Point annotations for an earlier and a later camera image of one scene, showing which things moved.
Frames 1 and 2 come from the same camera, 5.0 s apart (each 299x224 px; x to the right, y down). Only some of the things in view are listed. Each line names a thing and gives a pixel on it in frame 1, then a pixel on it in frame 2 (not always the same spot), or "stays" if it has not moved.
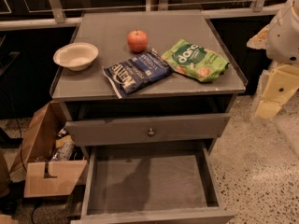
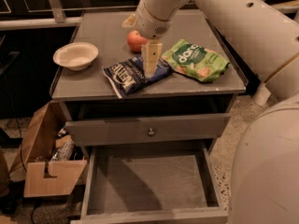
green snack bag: (198, 63) stays
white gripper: (284, 39) to (150, 22)
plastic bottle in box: (64, 152) stays
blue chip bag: (136, 72) stays
